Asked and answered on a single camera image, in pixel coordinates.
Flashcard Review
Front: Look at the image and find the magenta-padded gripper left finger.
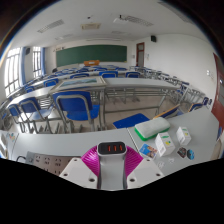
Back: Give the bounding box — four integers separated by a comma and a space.
59, 145, 101, 190

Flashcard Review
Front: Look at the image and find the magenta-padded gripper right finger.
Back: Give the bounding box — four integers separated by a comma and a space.
124, 145, 165, 190

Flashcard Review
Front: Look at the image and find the white charger block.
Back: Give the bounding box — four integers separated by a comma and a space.
97, 141, 128, 191

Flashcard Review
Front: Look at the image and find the colourful printed card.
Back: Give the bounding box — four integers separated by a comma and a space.
138, 143, 159, 160

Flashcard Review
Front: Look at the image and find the white box with green print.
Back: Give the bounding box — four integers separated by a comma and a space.
154, 131, 176, 158

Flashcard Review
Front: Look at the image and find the grey power strip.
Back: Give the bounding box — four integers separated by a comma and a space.
24, 151, 83, 176

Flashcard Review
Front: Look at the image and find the small blue round item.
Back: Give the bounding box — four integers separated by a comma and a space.
186, 148, 196, 161

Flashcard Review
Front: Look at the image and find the small white box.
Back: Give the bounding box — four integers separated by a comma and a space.
175, 126, 193, 147

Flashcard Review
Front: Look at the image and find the blue chair seat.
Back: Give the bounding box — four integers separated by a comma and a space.
112, 112, 151, 130

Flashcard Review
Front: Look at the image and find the large blue classroom chair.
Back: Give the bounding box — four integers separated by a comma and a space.
52, 90, 101, 133

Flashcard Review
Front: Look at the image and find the sheet with colourful stickers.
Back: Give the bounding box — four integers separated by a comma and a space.
0, 130, 20, 158

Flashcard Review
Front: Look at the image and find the framed picture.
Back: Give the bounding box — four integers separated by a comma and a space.
49, 75, 108, 93

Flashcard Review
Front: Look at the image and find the long grey classroom desk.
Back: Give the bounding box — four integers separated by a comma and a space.
104, 77, 183, 116

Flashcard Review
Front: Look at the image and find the group of blue chairs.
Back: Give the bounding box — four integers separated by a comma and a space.
23, 64, 143, 94

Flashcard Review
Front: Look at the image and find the red door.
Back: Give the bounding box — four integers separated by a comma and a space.
211, 53, 224, 134

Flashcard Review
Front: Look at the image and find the orange lectern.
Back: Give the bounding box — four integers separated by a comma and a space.
83, 59, 101, 67

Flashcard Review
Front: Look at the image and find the brown door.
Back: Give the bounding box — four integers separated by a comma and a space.
135, 42, 146, 68

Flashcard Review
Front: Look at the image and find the green blackboard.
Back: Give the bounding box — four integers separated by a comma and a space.
55, 44, 128, 68

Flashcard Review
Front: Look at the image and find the narrow window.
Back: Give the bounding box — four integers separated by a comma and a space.
31, 46, 43, 80

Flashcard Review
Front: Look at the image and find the large window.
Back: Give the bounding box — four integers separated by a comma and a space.
3, 47, 23, 98

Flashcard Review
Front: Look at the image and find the ceiling air conditioner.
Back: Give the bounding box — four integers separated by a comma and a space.
80, 22, 102, 31

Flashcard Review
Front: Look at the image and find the group of ceiling lights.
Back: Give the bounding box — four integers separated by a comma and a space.
36, 14, 154, 35

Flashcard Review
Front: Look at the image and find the ceiling projector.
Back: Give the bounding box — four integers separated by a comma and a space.
113, 14, 130, 25

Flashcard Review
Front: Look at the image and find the black power cable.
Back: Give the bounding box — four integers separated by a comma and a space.
14, 154, 28, 164

